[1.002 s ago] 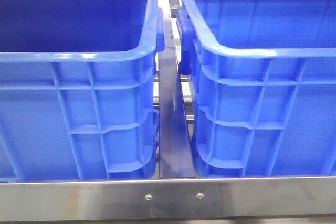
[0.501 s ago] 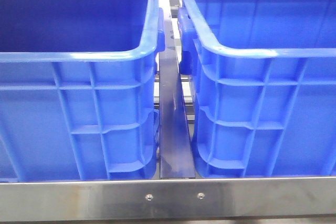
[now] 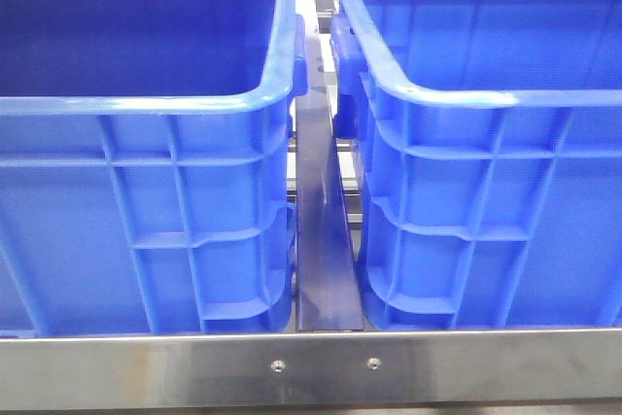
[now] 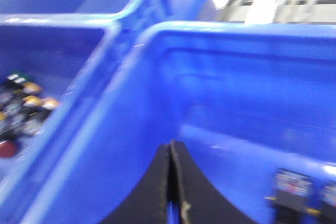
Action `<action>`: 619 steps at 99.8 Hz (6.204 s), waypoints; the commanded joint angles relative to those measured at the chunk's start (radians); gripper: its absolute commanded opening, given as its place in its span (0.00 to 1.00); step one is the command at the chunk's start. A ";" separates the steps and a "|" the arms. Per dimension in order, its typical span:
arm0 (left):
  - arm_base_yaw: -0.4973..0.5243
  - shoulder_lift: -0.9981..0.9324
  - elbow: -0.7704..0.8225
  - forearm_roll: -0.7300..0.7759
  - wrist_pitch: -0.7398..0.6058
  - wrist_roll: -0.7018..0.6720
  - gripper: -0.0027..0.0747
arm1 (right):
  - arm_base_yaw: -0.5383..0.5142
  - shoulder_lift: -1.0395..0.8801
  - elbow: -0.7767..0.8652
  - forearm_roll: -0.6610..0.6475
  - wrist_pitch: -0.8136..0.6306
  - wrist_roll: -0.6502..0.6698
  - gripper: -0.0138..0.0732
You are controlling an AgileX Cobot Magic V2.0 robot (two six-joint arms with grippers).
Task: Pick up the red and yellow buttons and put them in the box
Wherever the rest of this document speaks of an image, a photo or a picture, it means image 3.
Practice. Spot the dark metal divider bar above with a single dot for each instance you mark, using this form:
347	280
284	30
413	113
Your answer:
328	297

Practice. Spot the large blue bin left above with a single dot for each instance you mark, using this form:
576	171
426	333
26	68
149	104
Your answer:
144	166

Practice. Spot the large blue bin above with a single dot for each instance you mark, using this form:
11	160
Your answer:
144	166
489	156

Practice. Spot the large blue bin right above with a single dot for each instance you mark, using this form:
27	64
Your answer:
489	156

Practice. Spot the metal roller conveyor frame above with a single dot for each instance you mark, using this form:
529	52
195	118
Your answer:
325	11

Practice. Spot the stainless steel front rail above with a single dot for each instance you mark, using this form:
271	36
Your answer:
341	368

